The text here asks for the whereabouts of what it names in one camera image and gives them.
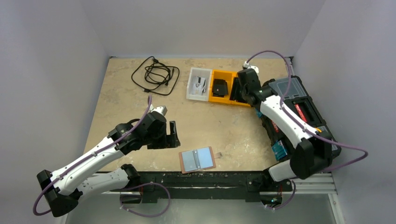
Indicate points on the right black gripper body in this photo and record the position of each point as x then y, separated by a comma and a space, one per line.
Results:
236, 92

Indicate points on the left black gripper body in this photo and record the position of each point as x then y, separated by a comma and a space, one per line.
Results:
157, 141

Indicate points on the pink leather card holder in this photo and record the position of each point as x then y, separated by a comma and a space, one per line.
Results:
197, 160

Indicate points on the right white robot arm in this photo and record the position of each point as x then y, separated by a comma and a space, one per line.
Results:
312, 150

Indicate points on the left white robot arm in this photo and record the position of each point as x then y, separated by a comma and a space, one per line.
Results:
65, 187

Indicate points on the black cards stack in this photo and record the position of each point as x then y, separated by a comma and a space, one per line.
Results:
219, 88

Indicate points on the yellow bin with tan cards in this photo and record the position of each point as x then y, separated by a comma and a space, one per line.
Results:
239, 103

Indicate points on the yellow bin with black cards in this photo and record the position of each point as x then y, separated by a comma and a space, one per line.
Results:
226, 75

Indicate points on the white cards stack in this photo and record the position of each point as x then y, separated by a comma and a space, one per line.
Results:
198, 85

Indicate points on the white plastic bin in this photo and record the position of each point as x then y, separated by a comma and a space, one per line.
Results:
200, 72

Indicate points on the black plastic toolbox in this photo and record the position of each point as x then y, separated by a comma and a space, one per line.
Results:
299, 101

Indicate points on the blue packet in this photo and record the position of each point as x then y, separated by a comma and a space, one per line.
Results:
279, 150

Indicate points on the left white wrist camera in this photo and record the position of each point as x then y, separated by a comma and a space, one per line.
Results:
159, 109

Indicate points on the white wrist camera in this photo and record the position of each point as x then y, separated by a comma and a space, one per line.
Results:
159, 109
246, 65

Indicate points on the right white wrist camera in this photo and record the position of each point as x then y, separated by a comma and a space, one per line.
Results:
246, 65

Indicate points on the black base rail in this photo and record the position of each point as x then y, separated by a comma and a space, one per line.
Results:
250, 186

